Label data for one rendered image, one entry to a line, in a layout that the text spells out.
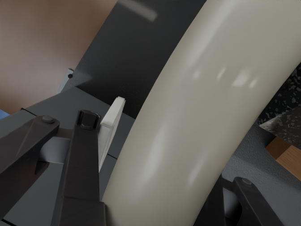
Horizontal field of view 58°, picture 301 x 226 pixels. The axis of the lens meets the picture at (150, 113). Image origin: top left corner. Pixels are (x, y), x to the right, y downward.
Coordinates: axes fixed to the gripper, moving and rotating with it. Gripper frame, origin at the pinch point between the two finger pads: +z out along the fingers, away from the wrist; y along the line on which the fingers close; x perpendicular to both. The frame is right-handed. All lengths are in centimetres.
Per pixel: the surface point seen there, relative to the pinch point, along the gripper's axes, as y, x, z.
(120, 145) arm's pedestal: -1, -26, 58
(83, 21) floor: -29, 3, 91
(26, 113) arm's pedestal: -27, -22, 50
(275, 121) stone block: 20.5, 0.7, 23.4
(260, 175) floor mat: 57, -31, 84
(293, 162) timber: 59, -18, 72
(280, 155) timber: 54, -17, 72
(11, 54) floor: -54, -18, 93
